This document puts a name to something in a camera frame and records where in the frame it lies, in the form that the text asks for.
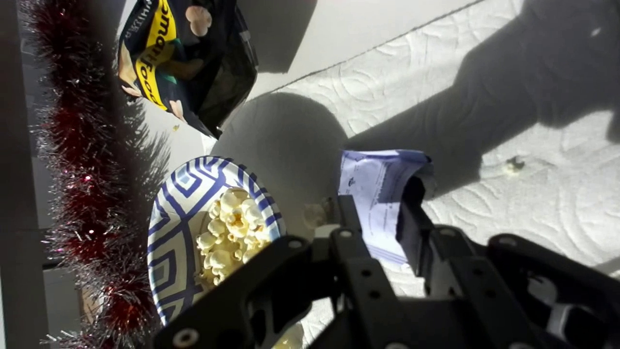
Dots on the red silver tinsel garland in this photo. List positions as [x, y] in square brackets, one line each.
[106, 173]

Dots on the blue patterned plate with popcorn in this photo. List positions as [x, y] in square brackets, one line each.
[208, 218]

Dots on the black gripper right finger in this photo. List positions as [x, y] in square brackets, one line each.
[466, 299]

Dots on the white paper towel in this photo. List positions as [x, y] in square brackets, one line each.
[516, 101]

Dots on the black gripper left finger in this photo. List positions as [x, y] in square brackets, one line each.
[369, 311]

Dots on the black yellow snack bag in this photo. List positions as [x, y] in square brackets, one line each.
[193, 59]

